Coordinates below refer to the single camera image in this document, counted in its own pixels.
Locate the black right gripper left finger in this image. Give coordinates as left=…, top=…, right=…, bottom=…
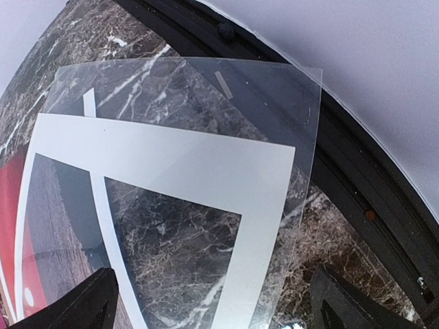
left=12, top=268, right=119, bottom=329

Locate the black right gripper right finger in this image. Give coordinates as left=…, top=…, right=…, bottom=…
left=311, top=267, right=418, bottom=329

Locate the white photo mat board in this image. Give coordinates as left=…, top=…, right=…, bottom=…
left=14, top=113, right=295, bottom=328

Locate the clear acrylic sheet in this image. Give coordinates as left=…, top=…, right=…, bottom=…
left=41, top=57, right=322, bottom=328

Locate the red sunset photo print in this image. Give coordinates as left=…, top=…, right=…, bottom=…
left=1, top=139, right=110, bottom=324

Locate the black table edge rail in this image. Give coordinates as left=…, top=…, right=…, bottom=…
left=121, top=1, right=438, bottom=325

